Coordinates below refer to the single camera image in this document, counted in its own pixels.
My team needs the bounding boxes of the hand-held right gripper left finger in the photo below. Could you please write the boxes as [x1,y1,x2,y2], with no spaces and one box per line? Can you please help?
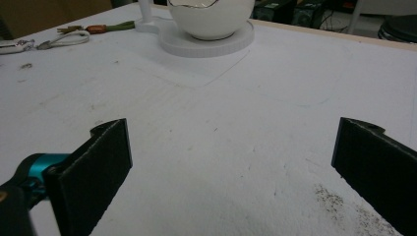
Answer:
[43,117,134,236]

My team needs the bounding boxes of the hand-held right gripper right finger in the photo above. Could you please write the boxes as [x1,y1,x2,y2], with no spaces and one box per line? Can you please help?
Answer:
[330,116,417,236]

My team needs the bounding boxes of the black round object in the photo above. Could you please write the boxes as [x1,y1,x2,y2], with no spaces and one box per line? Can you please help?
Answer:
[377,14,417,44]

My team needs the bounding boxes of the white metal stand leg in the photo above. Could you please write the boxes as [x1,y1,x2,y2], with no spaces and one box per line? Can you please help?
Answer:
[347,0,366,34]

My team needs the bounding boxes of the brown cardboard box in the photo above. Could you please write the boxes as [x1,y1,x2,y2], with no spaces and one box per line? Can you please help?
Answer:
[0,0,113,39]

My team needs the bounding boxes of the dark equipment boxes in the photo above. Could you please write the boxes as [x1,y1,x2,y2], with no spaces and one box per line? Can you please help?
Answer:
[251,0,328,30]

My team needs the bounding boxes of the white egg-shaped bowl gold rim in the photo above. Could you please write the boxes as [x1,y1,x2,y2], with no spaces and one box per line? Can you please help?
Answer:
[166,0,256,41]

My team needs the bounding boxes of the white flat item with chain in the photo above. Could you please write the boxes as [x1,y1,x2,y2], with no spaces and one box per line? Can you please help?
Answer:
[0,38,35,55]

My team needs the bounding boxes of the white round stand with post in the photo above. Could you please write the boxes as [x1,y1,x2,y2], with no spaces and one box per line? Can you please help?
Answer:
[135,0,256,59]

